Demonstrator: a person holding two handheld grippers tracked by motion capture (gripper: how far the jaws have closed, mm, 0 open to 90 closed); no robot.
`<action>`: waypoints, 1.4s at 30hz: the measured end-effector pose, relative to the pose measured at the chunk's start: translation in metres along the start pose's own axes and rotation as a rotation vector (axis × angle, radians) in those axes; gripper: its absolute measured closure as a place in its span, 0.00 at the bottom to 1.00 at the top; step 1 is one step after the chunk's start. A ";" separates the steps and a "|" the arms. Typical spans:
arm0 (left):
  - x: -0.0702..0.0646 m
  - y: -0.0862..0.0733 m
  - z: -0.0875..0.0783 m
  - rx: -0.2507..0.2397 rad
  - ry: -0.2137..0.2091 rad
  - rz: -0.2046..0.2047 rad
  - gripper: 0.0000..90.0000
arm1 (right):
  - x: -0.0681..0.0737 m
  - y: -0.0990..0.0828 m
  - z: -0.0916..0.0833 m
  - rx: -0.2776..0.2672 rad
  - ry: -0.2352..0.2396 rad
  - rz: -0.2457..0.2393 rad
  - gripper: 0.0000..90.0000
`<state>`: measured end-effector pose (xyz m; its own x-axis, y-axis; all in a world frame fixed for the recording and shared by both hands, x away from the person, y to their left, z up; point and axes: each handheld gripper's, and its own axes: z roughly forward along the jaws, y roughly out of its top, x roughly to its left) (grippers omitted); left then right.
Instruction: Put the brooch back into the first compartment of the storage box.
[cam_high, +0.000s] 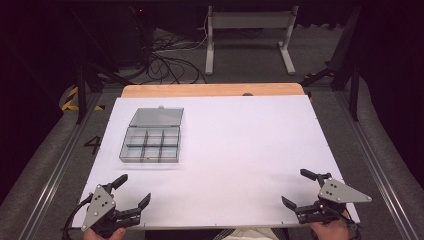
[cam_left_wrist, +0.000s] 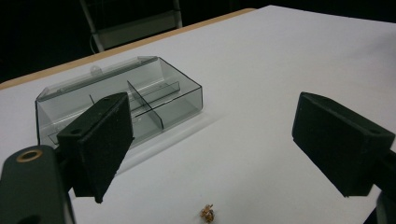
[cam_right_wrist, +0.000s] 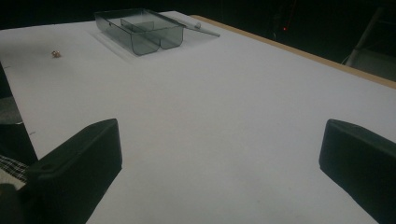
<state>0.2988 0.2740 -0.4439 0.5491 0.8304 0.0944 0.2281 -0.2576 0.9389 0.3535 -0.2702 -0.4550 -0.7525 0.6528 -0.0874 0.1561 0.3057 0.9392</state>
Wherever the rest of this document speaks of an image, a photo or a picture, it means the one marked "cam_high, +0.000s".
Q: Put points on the black tripod stand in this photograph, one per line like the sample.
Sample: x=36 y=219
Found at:
x=343 y=66
x=90 y=73

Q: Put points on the white table board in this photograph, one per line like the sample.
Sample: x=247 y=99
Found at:
x=233 y=160

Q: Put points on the clear plastic compartment box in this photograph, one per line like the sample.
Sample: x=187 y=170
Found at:
x=153 y=136

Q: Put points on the person's white clothing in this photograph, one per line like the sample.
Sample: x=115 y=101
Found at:
x=248 y=234

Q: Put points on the grey metal stand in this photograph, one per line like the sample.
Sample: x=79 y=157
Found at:
x=250 y=36

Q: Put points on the person's right hand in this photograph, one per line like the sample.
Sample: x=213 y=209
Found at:
x=330 y=230

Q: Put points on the person's left hand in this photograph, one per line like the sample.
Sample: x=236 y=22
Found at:
x=103 y=234

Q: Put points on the wooden table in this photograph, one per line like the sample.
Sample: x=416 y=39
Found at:
x=213 y=90

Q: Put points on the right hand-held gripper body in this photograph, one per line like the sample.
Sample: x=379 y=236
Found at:
x=328 y=203

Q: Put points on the yellow black floor tape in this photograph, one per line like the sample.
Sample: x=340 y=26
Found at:
x=75 y=101

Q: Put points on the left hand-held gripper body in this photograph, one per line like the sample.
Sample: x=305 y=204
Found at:
x=100 y=208

